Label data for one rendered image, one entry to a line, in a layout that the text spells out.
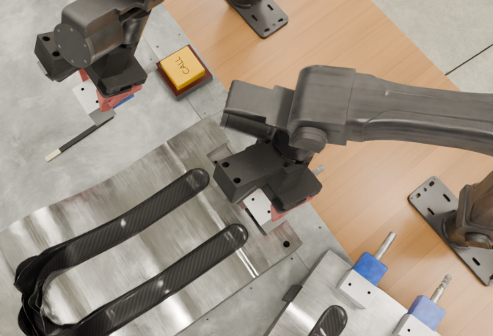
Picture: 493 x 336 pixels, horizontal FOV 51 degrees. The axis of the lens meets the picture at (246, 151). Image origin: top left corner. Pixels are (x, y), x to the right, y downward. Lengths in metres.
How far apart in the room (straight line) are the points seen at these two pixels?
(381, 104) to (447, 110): 0.06
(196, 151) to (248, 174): 0.24
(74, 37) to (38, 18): 0.48
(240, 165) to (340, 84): 0.16
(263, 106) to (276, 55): 0.44
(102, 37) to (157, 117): 0.36
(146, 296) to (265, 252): 0.19
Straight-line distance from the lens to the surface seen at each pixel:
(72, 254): 0.82
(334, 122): 0.54
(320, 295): 0.86
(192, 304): 0.82
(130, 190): 0.85
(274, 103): 0.60
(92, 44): 0.63
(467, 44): 2.16
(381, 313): 0.88
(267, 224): 0.78
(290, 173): 0.64
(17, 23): 1.12
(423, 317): 0.88
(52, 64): 0.68
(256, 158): 0.64
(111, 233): 0.83
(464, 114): 0.55
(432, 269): 0.97
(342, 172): 0.96
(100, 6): 0.64
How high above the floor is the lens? 1.70
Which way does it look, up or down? 72 degrees down
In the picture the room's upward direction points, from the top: 8 degrees clockwise
